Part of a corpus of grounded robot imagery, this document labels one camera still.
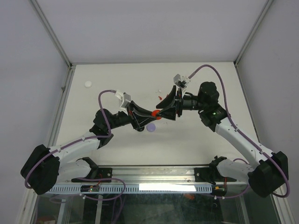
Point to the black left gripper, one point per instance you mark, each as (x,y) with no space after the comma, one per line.
(137,121)

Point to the white round charging case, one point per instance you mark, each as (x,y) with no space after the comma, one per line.
(88,84)

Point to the aluminium mounting rail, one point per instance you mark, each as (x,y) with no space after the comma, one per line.
(153,174)

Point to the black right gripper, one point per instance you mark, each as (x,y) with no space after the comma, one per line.
(171,98)

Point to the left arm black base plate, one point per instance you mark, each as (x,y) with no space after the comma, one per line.
(103,173)

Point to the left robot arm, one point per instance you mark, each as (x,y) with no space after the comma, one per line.
(47,166)

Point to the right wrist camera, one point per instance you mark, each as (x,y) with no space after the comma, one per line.
(182,82)

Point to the white slotted cable duct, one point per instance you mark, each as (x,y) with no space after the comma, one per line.
(143,188)

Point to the purple round earbud charging case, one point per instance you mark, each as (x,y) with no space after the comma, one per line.
(151,127)

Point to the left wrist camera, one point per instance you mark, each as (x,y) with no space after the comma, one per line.
(124,100)

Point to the aluminium frame post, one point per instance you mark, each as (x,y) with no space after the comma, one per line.
(48,28)
(253,31)

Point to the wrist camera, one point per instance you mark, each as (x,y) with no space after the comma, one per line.
(182,82)
(124,100)

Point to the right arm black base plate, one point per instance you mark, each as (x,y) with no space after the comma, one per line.
(210,175)

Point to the aluminium frame post left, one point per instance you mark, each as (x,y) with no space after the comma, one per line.
(48,28)

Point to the orange round charging case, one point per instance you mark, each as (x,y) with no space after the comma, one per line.
(155,114)

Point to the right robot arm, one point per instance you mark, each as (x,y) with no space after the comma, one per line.
(266,170)

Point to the aluminium frame post right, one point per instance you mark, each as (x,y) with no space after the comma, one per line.
(253,31)

